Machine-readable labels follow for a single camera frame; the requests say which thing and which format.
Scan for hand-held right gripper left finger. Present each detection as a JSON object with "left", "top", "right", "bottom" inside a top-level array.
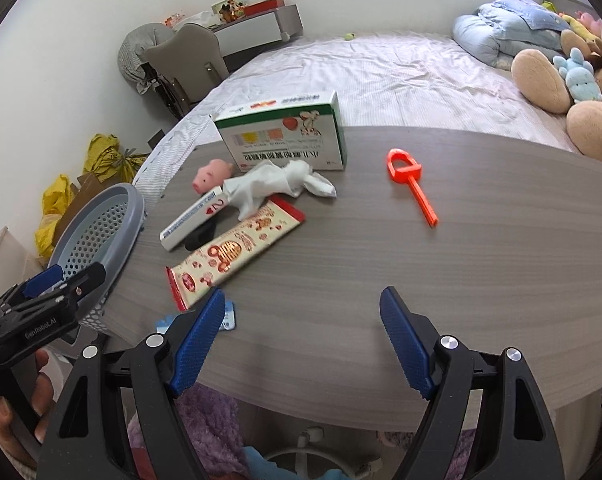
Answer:
[{"left": 36, "top": 287, "right": 227, "bottom": 480}]

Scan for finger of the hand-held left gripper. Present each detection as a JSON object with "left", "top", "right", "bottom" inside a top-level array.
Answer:
[
  {"left": 21, "top": 265, "right": 64, "bottom": 298},
  {"left": 46, "top": 262, "right": 107, "bottom": 311}
]

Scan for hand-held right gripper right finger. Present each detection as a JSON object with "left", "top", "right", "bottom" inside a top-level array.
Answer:
[{"left": 379, "top": 286, "right": 566, "bottom": 480}]

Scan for small blue packet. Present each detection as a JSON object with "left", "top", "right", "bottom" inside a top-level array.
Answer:
[{"left": 155, "top": 300, "right": 239, "bottom": 333}]

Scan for grey perforated plastic basket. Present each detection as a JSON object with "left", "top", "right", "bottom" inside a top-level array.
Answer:
[{"left": 46, "top": 183, "right": 147, "bottom": 336}]

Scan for red and white snack wrapper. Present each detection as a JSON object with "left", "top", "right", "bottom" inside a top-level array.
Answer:
[{"left": 164, "top": 196, "right": 307, "bottom": 312}]

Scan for small white card box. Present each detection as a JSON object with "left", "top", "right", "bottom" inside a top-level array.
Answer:
[{"left": 159, "top": 185, "right": 230, "bottom": 252}]

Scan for orange plastic tool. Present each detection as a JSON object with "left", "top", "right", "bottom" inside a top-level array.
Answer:
[{"left": 386, "top": 148, "right": 440, "bottom": 227}]

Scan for white tissue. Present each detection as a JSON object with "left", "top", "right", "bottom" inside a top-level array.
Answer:
[{"left": 223, "top": 159, "right": 338, "bottom": 221}]

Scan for green and white medicine box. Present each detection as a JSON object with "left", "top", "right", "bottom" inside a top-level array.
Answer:
[{"left": 212, "top": 91, "right": 348, "bottom": 173}]

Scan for person's left hand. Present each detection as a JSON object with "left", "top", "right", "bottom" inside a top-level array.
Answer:
[{"left": 0, "top": 349, "right": 54, "bottom": 466}]

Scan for beige cardboard sheet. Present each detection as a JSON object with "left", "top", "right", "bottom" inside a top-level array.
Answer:
[{"left": 0, "top": 225, "right": 47, "bottom": 283}]

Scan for yellow plastic bag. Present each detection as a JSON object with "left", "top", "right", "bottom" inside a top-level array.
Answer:
[
  {"left": 35, "top": 175, "right": 79, "bottom": 258},
  {"left": 84, "top": 133, "right": 121, "bottom": 176}
]

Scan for purple fuzzy cloth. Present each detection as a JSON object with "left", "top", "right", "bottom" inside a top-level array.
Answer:
[{"left": 126, "top": 385, "right": 252, "bottom": 480}]

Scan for brown cardboard box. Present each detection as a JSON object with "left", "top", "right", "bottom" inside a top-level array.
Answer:
[{"left": 68, "top": 172, "right": 113, "bottom": 213}]

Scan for tied yellow sack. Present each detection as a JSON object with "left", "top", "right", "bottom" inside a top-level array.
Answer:
[{"left": 100, "top": 147, "right": 148, "bottom": 184}]

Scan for white round stool base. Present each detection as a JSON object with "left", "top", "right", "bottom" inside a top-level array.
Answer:
[{"left": 261, "top": 425, "right": 387, "bottom": 480}]

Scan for pink pig toy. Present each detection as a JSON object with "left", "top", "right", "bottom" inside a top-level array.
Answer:
[{"left": 191, "top": 158, "right": 233, "bottom": 195}]

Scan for black metal stand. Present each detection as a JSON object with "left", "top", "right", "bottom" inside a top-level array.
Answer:
[{"left": 141, "top": 62, "right": 182, "bottom": 121}]

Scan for grey cloth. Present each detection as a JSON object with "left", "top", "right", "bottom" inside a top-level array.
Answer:
[{"left": 118, "top": 23, "right": 177, "bottom": 96}]

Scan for beige chair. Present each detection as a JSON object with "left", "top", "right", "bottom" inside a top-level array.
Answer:
[{"left": 145, "top": 24, "right": 230, "bottom": 121}]

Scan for bed with checked sheet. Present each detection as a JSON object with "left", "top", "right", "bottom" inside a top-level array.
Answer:
[{"left": 131, "top": 32, "right": 602, "bottom": 201}]

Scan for white desk item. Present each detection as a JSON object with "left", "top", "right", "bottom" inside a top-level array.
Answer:
[{"left": 173, "top": 10, "right": 222, "bottom": 31}]

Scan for brown plush toy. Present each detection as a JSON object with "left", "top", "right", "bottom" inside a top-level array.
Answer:
[{"left": 511, "top": 35, "right": 602, "bottom": 168}]

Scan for white and grey desk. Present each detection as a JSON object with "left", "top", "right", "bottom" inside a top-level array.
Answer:
[{"left": 211, "top": 4, "right": 304, "bottom": 73}]

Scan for colourful toy figures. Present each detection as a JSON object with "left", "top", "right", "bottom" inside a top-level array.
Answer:
[{"left": 212, "top": 0, "right": 247, "bottom": 23}]

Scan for light blue plush toy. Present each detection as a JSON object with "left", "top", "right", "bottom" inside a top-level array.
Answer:
[{"left": 553, "top": 48, "right": 602, "bottom": 104}]

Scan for light blue duvet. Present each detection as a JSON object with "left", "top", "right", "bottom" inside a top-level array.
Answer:
[{"left": 452, "top": 0, "right": 576, "bottom": 71}]

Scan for red box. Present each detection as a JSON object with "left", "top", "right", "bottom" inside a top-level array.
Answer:
[{"left": 244, "top": 0, "right": 285, "bottom": 17}]

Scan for yellow and pink plush toys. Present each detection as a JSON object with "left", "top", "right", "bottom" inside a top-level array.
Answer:
[{"left": 558, "top": 10, "right": 602, "bottom": 43}]

